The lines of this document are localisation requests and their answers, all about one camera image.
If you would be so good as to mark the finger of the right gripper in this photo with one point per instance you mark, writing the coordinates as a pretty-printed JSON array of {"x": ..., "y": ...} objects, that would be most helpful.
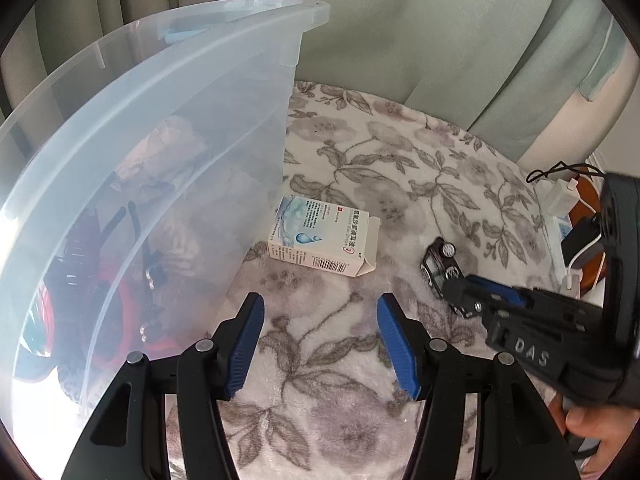
[
  {"x": 469, "y": 297},
  {"x": 495, "y": 289}
]

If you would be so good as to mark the clear plastic storage bin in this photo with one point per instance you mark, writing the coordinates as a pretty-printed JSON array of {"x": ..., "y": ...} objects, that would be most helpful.
[{"x": 227, "y": 67}]

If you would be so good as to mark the black toy car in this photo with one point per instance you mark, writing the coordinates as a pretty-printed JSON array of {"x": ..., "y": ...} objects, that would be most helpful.
[{"x": 438, "y": 265}]

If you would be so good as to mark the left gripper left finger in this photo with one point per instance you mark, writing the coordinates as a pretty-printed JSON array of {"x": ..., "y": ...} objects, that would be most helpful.
[{"x": 125, "y": 437}]

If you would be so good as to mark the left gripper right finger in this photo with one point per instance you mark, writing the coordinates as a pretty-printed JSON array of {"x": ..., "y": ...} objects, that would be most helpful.
[{"x": 516, "y": 436}]

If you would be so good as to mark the crumpled white paper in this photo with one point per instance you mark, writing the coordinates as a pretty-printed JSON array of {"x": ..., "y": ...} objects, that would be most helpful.
[{"x": 160, "y": 158}]

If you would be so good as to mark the person's right hand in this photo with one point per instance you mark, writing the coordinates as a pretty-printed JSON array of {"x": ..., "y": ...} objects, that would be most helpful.
[{"x": 610, "y": 424}]

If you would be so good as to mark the grey green curtain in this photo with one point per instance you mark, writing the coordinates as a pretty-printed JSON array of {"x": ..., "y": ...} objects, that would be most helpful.
[{"x": 534, "y": 78}]

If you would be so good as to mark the white blue medicine box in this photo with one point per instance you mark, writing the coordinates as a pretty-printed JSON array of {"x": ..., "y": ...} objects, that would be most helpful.
[{"x": 326, "y": 237}]

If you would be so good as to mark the white power adapter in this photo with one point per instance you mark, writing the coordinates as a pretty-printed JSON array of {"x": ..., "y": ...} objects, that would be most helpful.
[{"x": 561, "y": 198}]

